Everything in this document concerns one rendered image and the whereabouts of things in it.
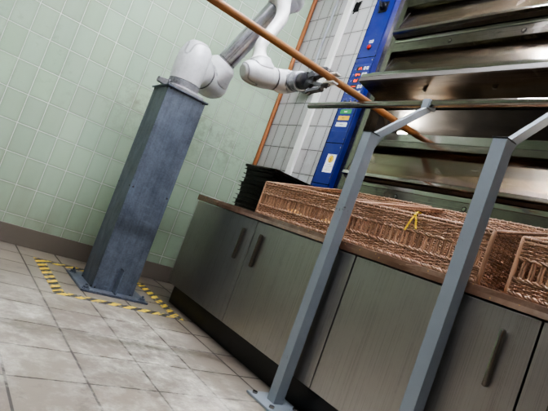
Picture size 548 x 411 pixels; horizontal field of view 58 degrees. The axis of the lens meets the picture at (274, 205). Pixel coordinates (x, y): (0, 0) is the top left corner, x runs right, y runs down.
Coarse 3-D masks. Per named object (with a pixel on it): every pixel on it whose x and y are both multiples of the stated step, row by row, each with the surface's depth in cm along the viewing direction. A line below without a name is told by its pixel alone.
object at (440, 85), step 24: (432, 72) 212; (456, 72) 202; (480, 72) 192; (504, 72) 185; (528, 72) 178; (384, 96) 251; (408, 96) 239; (432, 96) 227; (456, 96) 217; (480, 96) 208; (504, 96) 199; (528, 96) 191
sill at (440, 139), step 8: (384, 136) 244; (392, 136) 239; (400, 136) 235; (408, 136) 231; (416, 136) 227; (424, 136) 224; (432, 136) 220; (440, 136) 216; (448, 136) 213; (456, 136) 210; (456, 144) 209; (464, 144) 206; (472, 144) 202; (480, 144) 199; (488, 144) 196; (520, 144) 186; (528, 144) 183; (536, 144) 181; (544, 144) 179
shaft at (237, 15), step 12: (216, 0) 166; (228, 12) 170; (240, 12) 172; (252, 24) 176; (264, 36) 180; (288, 48) 186; (300, 60) 190; (324, 72) 197; (360, 96) 210; (372, 108) 216; (396, 120) 224; (408, 132) 231
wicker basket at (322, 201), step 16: (272, 192) 216; (288, 192) 207; (304, 192) 197; (320, 192) 189; (336, 192) 245; (256, 208) 222; (272, 208) 212; (288, 208) 203; (304, 208) 195; (320, 208) 186; (304, 224) 191; (320, 224) 183
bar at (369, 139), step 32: (384, 128) 168; (352, 192) 162; (480, 192) 124; (480, 224) 123; (320, 256) 163; (320, 288) 161; (448, 288) 123; (448, 320) 122; (288, 352) 160; (288, 384) 160; (416, 384) 121
